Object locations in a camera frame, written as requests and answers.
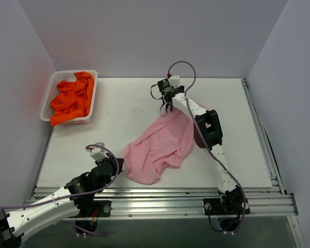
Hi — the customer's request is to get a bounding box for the pink t-shirt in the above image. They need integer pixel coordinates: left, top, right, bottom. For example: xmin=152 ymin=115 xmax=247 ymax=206
xmin=121 ymin=108 xmax=194 ymax=185

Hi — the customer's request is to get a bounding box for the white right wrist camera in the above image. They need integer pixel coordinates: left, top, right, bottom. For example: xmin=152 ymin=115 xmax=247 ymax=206
xmin=167 ymin=73 xmax=180 ymax=88

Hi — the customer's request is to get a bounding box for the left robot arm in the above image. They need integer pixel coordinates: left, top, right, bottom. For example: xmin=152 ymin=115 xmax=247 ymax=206
xmin=0 ymin=158 xmax=124 ymax=247

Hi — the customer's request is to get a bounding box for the aluminium mounting rail frame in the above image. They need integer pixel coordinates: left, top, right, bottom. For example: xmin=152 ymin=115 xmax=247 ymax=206
xmin=31 ymin=78 xmax=298 ymax=219

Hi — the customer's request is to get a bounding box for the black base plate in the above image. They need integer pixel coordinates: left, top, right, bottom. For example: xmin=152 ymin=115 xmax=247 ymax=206
xmin=203 ymin=197 xmax=244 ymax=215
xmin=74 ymin=200 xmax=112 ymax=218

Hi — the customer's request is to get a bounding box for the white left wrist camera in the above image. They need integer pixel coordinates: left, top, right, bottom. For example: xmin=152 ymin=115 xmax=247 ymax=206
xmin=86 ymin=142 xmax=107 ymax=161

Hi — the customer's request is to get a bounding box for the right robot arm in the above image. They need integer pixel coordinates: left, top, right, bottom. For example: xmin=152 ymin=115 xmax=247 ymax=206
xmin=155 ymin=75 xmax=250 ymax=216

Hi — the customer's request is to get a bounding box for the white plastic basket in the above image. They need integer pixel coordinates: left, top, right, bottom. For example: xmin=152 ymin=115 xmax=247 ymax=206
xmin=40 ymin=70 xmax=98 ymax=127

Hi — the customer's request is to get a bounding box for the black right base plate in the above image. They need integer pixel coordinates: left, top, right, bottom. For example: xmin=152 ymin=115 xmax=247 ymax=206
xmin=203 ymin=197 xmax=244 ymax=215

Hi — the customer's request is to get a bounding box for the orange t-shirt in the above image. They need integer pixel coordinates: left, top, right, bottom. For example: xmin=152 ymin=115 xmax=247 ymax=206
xmin=50 ymin=71 xmax=95 ymax=127

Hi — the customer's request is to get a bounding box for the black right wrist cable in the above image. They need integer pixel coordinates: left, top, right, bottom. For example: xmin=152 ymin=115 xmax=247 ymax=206
xmin=150 ymin=84 xmax=174 ymax=117

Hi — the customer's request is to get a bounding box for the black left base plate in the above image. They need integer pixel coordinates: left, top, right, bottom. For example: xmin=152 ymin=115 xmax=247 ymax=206
xmin=74 ymin=200 xmax=112 ymax=218

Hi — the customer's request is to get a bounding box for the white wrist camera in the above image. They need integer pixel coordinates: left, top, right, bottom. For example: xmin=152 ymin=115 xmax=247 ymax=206
xmin=167 ymin=73 xmax=180 ymax=88
xmin=86 ymin=142 xmax=107 ymax=161

